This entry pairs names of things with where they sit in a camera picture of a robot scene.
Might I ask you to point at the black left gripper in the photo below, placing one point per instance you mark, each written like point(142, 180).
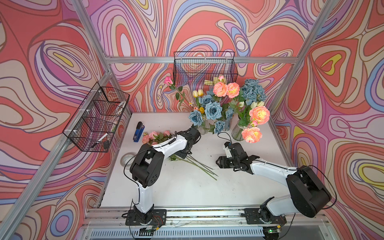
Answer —
point(183, 156)

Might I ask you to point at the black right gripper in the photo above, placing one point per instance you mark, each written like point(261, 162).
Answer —
point(223, 164)

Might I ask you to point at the light pink rose stem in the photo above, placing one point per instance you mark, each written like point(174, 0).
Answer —
point(167, 134)

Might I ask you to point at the pink rose bunch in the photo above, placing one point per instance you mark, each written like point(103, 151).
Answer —
point(223, 89)
point(249, 124)

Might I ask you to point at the pale pink rose stem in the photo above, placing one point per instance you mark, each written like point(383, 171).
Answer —
point(155, 136)

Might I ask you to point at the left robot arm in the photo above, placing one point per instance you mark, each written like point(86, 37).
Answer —
point(146, 169)

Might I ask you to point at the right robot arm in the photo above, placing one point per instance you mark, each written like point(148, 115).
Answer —
point(307, 193)

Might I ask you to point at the ribbed glass vase with ribbon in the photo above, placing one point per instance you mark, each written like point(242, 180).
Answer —
point(237, 131)

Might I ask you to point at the blue rose bouquet left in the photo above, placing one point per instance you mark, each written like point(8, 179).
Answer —
point(211, 113)

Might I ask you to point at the blue rose bouquet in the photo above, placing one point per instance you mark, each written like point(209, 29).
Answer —
point(253, 92)
point(211, 113)

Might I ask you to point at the blue stapler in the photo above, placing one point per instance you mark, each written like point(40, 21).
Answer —
point(138, 132)

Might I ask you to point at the magenta rosebud stem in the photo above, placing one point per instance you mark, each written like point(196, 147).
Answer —
point(180, 93)

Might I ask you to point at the yellow sponge in basket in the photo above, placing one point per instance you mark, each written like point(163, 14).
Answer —
point(212, 82)

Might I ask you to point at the blue rose bouquet right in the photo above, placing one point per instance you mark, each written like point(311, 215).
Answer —
point(253, 92)

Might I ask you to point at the white tape roll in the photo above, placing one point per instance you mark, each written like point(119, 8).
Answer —
point(127, 159)

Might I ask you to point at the black wire basket back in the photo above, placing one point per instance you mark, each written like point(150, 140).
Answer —
point(192, 68)

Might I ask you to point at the black wire basket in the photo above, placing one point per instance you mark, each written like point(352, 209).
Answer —
point(97, 119)
point(192, 68)

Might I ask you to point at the black wire basket left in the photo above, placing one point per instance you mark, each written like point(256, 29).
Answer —
point(97, 119)

